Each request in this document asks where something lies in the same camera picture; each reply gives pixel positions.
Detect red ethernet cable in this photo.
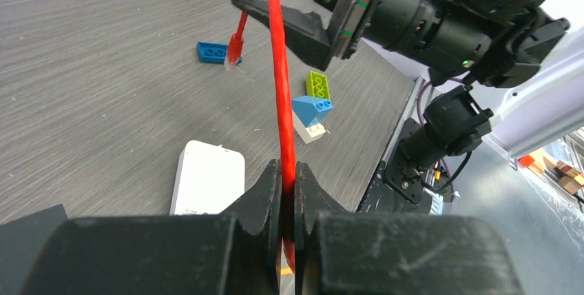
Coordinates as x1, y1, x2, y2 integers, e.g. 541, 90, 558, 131
225, 0, 298, 273

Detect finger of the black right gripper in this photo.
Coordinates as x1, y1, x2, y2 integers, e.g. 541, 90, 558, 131
231, 0, 333, 71

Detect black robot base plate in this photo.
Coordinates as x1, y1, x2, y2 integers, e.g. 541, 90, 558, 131
356, 118, 432, 215

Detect light blue white brick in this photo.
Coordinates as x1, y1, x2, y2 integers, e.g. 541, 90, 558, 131
291, 96, 333, 144

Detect blue flat toy brick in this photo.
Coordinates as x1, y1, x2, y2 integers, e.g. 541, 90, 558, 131
196, 41, 228, 65

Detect cardboard boxes outside cell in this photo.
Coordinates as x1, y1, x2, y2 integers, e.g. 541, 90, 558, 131
518, 149, 583, 195

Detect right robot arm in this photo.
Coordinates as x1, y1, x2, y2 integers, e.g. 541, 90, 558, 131
282, 0, 570, 205

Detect white square switch box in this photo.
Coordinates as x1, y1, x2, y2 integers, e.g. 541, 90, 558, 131
169, 140, 245, 216

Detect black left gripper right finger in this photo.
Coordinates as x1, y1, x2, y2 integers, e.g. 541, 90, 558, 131
293, 162, 349, 294

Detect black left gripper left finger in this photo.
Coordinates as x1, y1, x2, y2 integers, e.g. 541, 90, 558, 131
222, 159, 282, 294

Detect black network switch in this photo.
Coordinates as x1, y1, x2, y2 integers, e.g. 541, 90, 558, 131
1, 205, 67, 294

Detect lime green flat brick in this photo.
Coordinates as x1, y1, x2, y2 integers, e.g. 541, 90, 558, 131
305, 71, 331, 100

